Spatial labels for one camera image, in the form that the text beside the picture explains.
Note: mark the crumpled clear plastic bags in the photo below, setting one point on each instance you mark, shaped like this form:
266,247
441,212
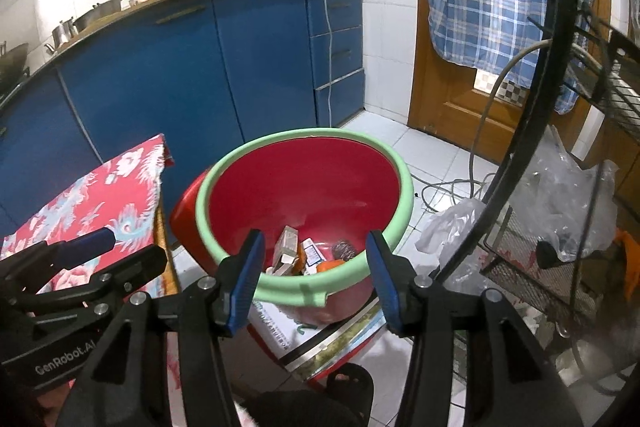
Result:
560,187

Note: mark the orange plastic bag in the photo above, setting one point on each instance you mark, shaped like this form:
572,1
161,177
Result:
332,265

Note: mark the blue kitchen cabinet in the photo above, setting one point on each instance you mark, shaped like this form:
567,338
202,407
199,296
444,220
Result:
150,72

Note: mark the white plastic bag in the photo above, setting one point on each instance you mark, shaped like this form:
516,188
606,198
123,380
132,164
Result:
450,222

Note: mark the steel pan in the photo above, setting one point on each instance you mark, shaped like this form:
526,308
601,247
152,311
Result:
97,14

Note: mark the steel wool scrubber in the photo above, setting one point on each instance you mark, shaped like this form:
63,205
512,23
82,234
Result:
344,252

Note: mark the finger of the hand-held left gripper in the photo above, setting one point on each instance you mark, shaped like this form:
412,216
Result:
135,267
90,246

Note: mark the dark wok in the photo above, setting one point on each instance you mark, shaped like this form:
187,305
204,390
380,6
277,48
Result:
12,62

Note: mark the person's leg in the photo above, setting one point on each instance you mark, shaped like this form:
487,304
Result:
290,409

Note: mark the red basin with green rim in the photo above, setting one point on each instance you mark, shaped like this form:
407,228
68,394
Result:
310,187

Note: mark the printed cardboard sheet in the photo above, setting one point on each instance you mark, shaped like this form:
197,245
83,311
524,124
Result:
280,327

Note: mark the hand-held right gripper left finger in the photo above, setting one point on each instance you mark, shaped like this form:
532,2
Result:
244,287

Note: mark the small white blue box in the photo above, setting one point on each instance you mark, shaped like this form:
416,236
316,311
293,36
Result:
312,254

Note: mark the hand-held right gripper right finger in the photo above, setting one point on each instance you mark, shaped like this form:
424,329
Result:
385,287

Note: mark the black slipper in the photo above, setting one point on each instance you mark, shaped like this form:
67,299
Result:
355,399

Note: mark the green white carton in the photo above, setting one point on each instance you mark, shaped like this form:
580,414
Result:
287,249

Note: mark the steel pot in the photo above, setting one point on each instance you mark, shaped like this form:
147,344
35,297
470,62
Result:
62,34

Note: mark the wooden door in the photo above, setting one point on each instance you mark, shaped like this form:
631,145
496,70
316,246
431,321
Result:
445,97

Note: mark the red floral tablecloth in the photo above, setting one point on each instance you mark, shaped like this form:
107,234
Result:
100,192

